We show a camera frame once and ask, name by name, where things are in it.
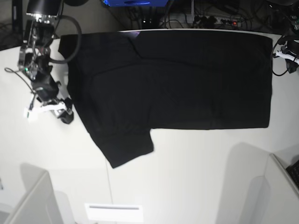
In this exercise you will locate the black T-shirt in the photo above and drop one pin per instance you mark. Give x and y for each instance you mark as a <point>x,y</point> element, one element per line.
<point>125,84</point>

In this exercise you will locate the white partition panel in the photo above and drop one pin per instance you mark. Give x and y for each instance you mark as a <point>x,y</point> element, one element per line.
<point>27,196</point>
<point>272,198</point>

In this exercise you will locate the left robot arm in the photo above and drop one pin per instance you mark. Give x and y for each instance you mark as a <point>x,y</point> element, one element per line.
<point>290,10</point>

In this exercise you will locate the blue computer case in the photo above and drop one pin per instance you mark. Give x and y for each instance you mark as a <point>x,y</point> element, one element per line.
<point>132,3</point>

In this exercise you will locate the left white partition panel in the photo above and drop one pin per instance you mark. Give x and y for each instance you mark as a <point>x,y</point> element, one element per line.
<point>27,196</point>

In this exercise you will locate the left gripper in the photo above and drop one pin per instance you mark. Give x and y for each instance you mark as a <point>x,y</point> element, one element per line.
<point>289,51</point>

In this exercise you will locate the right white partition panel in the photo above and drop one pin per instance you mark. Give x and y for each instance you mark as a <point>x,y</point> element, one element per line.
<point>272,198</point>

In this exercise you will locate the black keyboard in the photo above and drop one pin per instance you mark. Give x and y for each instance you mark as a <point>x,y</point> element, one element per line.
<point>293,171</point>

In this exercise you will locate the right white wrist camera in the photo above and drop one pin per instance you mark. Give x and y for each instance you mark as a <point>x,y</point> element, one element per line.
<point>32,114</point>

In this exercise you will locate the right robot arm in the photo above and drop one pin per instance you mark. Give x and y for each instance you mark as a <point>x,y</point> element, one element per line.
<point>35,61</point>

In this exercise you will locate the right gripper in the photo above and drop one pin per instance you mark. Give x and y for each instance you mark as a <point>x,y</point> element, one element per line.
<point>46,93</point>

